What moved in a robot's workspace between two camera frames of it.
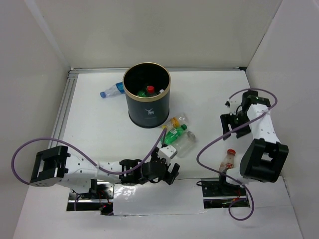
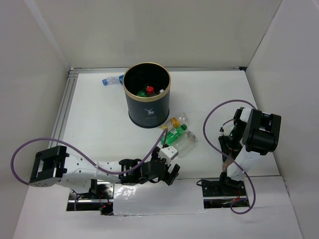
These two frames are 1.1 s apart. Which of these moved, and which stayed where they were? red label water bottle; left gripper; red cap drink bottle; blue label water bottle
Moved: blue label water bottle
Stayed: left gripper; red cap drink bottle; red label water bottle
